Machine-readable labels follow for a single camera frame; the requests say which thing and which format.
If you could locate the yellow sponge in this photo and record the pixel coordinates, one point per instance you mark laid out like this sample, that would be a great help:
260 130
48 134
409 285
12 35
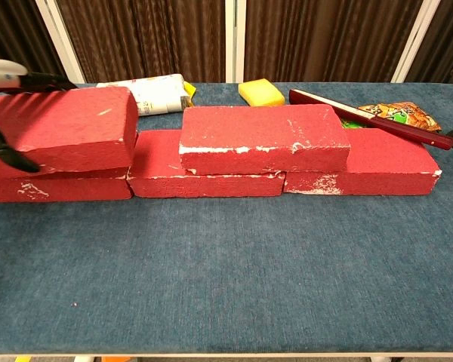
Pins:
260 92

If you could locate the red foam brick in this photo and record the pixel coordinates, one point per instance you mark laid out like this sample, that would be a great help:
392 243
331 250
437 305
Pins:
392 162
256 132
155 169
71 124
79 188

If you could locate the blue table cloth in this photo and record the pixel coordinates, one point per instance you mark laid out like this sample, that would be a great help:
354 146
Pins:
226 264

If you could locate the orange green snack bag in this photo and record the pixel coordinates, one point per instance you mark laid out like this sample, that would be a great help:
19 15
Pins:
407 113

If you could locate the left black-fingered robot hand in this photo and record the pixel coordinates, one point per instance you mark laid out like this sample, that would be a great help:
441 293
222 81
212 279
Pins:
5 73

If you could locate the white partition post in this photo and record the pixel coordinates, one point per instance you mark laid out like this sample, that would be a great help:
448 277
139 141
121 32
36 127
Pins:
235 37
415 41
60 41

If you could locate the white tissue pack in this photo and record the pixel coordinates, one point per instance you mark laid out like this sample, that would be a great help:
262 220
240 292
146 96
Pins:
158 94

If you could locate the yellow floor tape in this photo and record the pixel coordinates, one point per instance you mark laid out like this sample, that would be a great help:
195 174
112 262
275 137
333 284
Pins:
22 359

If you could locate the brown pleated curtain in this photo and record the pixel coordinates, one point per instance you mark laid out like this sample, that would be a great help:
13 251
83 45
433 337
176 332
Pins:
15 34
147 37
445 41
324 37

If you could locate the dark red folded fan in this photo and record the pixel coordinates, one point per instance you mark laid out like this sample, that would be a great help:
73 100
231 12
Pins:
400 130

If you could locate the yellow flat packet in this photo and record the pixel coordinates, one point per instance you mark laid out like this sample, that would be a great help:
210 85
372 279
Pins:
189 90

